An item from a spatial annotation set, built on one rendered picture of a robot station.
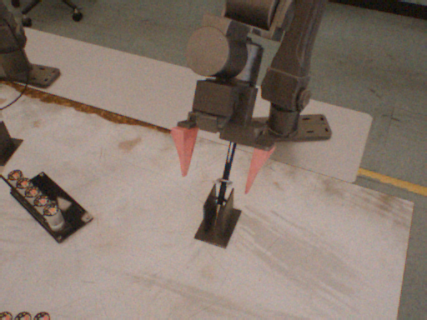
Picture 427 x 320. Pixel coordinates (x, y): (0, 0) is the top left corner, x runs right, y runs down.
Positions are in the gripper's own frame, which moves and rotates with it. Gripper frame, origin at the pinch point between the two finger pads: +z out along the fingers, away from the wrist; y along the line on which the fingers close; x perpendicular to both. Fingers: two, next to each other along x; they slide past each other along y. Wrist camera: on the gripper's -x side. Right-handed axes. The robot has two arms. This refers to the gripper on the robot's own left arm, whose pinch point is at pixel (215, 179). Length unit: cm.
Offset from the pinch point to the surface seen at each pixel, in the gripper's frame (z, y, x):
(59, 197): 12.4, -28.6, 4.2
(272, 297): 16.0, 12.1, 0.7
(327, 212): 5.3, 17.1, 16.6
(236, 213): 8.4, 2.2, 11.3
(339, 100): -8, 14, 170
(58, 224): 13.9, -23.8, -2.3
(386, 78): -24, 36, 194
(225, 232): 10.8, 1.7, 7.4
